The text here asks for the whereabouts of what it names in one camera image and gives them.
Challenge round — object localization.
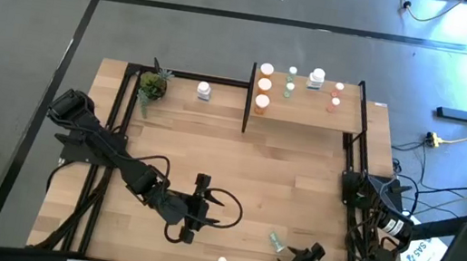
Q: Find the black cable bundle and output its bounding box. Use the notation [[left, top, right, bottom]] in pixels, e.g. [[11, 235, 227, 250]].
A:
[[379, 137, 467, 242]]

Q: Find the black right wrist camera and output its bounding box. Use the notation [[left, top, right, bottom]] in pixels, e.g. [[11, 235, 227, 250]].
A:
[[309, 241, 328, 259]]

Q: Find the succulent plant in black pot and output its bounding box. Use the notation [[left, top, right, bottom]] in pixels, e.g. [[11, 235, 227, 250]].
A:
[[132, 55, 177, 122]]

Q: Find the white bottle blue label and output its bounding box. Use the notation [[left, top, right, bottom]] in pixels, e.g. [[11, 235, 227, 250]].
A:
[[305, 66, 328, 93], [194, 80, 214, 102]]

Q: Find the small green pill bottle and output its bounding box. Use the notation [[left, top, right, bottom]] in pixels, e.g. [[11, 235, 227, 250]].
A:
[[266, 230, 288, 255], [286, 65, 300, 84], [282, 81, 297, 100]]

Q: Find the white printed box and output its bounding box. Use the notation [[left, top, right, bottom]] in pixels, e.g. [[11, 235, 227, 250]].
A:
[[395, 213, 453, 261]]

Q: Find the black left camera cable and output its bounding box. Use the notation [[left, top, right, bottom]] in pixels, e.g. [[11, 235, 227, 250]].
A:
[[124, 151, 251, 254]]

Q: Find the cable with black plug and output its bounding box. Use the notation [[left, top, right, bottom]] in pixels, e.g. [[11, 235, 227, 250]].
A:
[[390, 0, 467, 28]]

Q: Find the black aluminium rig frame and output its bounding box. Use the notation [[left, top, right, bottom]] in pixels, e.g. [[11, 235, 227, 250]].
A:
[[0, 42, 449, 261]]

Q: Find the yellow power plug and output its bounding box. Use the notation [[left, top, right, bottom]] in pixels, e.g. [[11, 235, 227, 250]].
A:
[[424, 131, 444, 149]]

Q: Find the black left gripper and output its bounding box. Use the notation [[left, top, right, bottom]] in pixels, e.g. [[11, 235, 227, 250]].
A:
[[179, 182, 229, 249]]

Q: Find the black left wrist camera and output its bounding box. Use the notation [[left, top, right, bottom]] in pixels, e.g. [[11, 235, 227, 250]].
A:
[[193, 171, 214, 190]]

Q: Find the wooden shelf with black frame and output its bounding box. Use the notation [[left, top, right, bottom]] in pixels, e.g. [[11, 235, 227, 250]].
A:
[[240, 61, 378, 152]]

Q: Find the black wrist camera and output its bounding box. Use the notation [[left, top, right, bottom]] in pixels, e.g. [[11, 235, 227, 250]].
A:
[[309, 241, 328, 259], [193, 171, 214, 190]]

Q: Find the orange pill bottle white cap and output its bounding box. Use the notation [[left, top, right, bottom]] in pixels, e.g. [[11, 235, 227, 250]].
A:
[[255, 76, 275, 98], [251, 92, 272, 118], [258, 61, 277, 81]]

